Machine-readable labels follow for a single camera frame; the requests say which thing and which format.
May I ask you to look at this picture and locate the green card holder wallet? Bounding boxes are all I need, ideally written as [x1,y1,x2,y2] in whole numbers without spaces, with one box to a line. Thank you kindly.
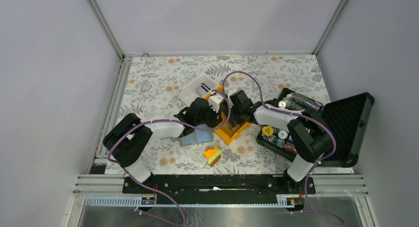
[178,130,213,146]

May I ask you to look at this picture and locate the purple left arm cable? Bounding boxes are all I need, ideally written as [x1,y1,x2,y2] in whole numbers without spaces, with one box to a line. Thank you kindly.
[107,89,232,227]

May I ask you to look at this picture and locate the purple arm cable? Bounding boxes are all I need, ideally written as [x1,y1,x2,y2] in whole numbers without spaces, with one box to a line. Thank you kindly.
[107,89,232,227]
[222,71,345,227]

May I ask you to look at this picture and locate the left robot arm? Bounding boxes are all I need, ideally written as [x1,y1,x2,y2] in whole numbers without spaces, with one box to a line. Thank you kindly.
[103,95,225,193]

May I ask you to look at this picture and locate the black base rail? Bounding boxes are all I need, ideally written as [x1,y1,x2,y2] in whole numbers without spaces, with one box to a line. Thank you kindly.
[122,175,316,205]

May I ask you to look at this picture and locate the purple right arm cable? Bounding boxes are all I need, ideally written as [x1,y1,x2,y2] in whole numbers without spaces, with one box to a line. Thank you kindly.
[222,71,345,227]

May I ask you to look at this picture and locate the black poker chip case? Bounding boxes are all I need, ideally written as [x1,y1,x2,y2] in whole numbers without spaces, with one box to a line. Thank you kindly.
[256,92,375,168]

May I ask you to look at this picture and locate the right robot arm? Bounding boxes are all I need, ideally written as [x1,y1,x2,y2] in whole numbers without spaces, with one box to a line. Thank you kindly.
[227,90,336,193]

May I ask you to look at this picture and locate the yellow dealer button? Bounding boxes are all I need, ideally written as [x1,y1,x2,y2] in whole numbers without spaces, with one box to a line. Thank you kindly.
[261,126,275,136]

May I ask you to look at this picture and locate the orange green sticky notes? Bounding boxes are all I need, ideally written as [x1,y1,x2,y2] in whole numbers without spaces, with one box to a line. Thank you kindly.
[203,146,222,167]

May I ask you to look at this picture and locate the white plastic bin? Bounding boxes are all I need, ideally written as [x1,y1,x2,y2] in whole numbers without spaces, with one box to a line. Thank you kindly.
[179,73,218,106]

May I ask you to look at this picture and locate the yellow plastic divided bin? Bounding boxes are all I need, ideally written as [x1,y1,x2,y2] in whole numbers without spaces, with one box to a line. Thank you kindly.
[202,85,251,144]

